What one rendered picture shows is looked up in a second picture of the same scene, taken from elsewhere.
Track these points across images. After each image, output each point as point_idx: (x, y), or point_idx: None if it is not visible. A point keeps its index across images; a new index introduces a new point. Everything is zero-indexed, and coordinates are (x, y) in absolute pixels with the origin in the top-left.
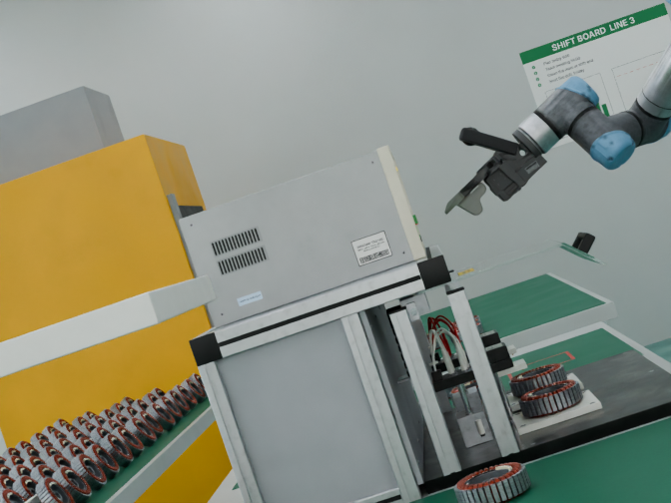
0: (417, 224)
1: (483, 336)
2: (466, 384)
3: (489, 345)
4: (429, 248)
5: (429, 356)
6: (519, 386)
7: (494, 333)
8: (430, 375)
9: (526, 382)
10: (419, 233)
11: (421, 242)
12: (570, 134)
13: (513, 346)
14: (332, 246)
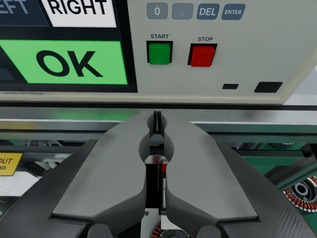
0: (191, 65)
1: (161, 193)
2: (312, 183)
3: (160, 199)
4: (298, 111)
5: (249, 144)
6: (157, 223)
7: (160, 207)
8: (245, 148)
9: (151, 231)
10: (296, 81)
11: (284, 92)
12: None
13: (172, 227)
14: None
